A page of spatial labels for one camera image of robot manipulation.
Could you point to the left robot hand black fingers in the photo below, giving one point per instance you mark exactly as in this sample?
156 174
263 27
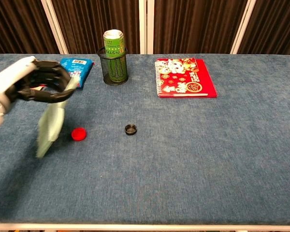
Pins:
38 79

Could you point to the black mesh pen holder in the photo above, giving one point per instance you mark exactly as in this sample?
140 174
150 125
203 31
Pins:
114 70

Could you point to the green drink can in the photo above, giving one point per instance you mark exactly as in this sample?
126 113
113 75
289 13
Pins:
113 41

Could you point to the red spiral calendar notebook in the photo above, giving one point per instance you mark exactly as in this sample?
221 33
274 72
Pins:
184 78

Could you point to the red bottle cap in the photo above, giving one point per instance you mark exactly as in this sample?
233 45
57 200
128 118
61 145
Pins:
78 133

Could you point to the dark brown curtain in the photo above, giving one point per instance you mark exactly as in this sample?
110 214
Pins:
191 24

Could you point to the black bottle cap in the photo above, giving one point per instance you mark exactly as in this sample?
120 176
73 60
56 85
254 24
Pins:
130 129

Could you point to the white partition frame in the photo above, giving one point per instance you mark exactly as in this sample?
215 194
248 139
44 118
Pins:
143 26

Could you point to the blue snack packet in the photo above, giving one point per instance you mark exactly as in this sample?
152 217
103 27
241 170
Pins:
78 68

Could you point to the blue fabric table cover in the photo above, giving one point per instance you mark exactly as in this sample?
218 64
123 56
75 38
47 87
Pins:
159 157

